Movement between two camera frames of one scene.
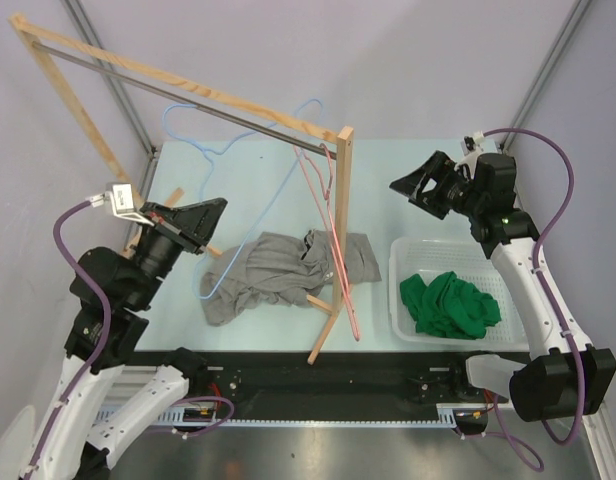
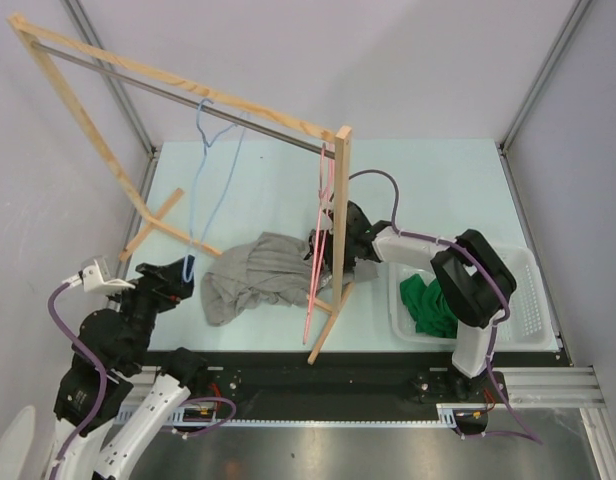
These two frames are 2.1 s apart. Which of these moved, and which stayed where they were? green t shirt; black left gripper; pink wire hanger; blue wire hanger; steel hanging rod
Moved: blue wire hanger; pink wire hanger; black left gripper
Stayed: green t shirt; steel hanging rod
